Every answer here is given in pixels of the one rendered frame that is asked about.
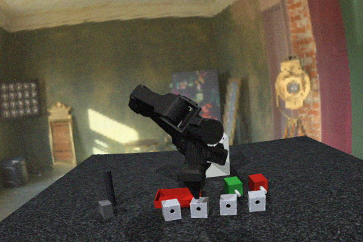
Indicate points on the red block with white pin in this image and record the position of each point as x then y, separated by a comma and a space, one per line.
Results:
257, 182

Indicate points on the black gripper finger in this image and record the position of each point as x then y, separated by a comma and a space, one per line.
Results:
206, 167
194, 188

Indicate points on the red tray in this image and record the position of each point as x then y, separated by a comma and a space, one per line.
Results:
183, 195

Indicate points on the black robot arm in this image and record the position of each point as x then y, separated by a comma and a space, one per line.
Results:
168, 110

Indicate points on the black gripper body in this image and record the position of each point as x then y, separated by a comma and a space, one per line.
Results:
195, 172

